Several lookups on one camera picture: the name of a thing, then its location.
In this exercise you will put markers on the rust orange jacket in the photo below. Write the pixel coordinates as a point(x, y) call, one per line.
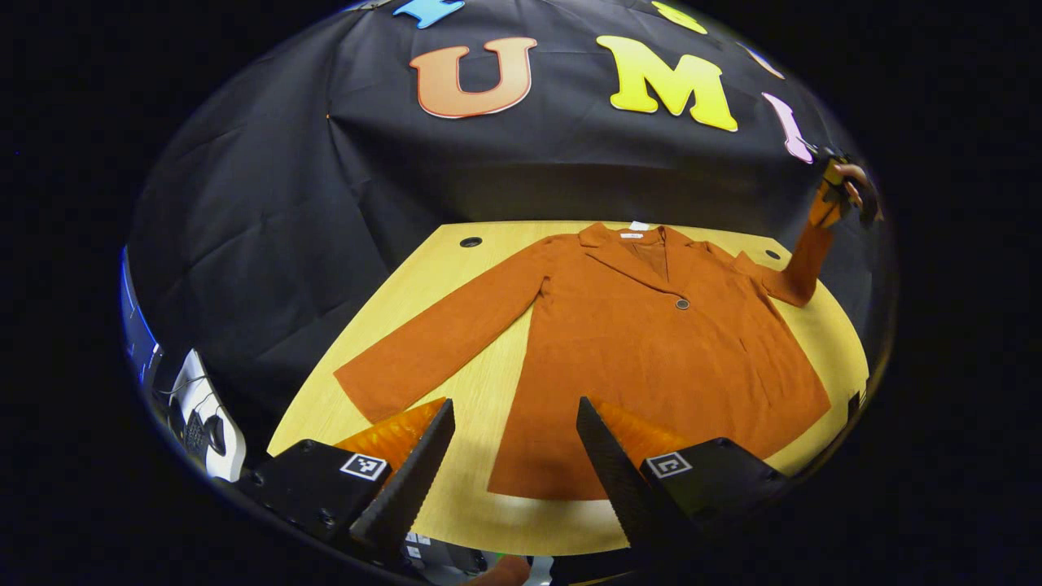
point(651, 358)

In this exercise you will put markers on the dark box with white labels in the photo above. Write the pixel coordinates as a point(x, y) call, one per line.
point(444, 553)

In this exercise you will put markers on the blue lit screen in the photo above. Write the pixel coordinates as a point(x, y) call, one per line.
point(134, 317)

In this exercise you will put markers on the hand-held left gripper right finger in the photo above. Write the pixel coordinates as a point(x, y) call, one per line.
point(623, 496)

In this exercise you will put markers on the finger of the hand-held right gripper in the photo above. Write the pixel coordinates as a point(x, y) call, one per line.
point(832, 183)

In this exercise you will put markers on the black backdrop cloth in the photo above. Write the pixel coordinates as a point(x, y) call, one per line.
point(326, 203)

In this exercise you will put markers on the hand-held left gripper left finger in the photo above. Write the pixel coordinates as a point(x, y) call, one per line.
point(411, 488)

